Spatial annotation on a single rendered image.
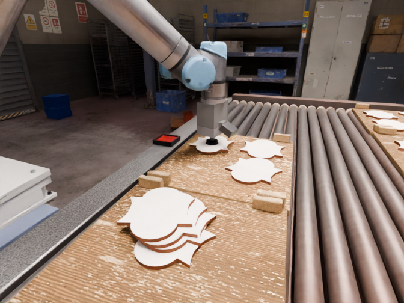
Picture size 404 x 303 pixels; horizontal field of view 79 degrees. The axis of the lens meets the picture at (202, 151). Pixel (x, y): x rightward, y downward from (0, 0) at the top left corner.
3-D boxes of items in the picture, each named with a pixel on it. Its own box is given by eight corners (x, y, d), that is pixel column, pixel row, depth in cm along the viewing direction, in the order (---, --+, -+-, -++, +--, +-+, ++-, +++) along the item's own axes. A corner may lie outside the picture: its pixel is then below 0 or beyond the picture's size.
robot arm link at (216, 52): (193, 41, 71) (220, 41, 73) (194, 80, 75) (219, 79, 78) (203, 41, 64) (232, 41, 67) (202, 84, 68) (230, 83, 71)
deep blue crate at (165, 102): (155, 110, 499) (154, 92, 484) (167, 106, 532) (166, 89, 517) (176, 113, 478) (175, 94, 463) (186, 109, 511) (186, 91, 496)
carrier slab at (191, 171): (143, 186, 62) (142, 180, 61) (199, 134, 97) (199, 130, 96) (288, 216, 51) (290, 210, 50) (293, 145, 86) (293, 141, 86)
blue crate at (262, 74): (256, 77, 480) (257, 69, 474) (261, 75, 511) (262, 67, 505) (282, 79, 459) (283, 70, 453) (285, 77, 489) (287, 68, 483)
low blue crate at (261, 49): (254, 53, 454) (254, 47, 450) (254, 52, 488) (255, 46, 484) (282, 53, 445) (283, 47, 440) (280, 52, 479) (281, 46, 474)
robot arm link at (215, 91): (230, 82, 74) (216, 85, 68) (229, 97, 76) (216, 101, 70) (209, 79, 78) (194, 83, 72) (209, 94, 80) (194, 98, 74)
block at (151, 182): (138, 187, 58) (137, 177, 57) (142, 183, 60) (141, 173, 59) (160, 191, 57) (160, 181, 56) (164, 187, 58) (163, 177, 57)
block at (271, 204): (251, 208, 51) (252, 198, 50) (252, 204, 52) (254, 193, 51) (281, 214, 49) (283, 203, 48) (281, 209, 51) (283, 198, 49)
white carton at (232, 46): (221, 52, 492) (221, 40, 483) (228, 52, 514) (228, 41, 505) (237, 52, 474) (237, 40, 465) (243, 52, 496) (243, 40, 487)
